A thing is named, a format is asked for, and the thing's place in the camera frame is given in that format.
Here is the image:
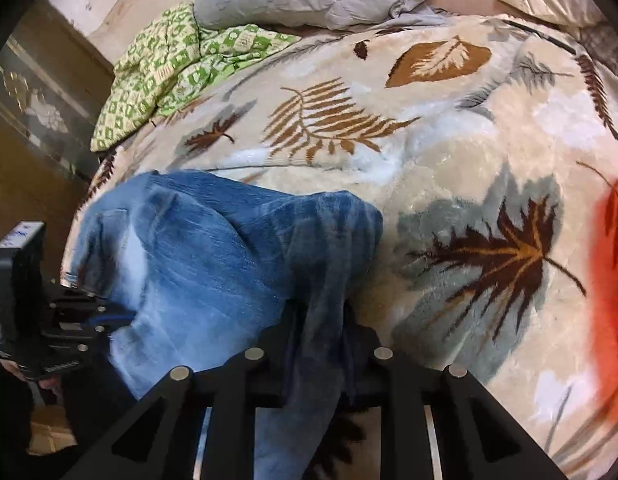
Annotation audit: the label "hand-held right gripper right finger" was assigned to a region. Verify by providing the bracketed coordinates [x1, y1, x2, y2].
[341, 310, 570, 480]

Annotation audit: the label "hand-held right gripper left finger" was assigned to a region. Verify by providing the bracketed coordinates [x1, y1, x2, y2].
[62, 305, 297, 480]

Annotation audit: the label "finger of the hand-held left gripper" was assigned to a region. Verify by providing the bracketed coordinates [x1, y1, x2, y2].
[49, 282, 115, 317]
[42, 312, 137, 361]

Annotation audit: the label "blue denim pants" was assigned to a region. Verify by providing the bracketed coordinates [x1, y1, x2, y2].
[64, 170, 385, 480]

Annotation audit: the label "leaf printed blanket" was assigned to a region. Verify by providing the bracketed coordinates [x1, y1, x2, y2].
[59, 12, 618, 480]

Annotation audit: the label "green checkered quilt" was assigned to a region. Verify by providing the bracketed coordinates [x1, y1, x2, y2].
[90, 1, 302, 152]

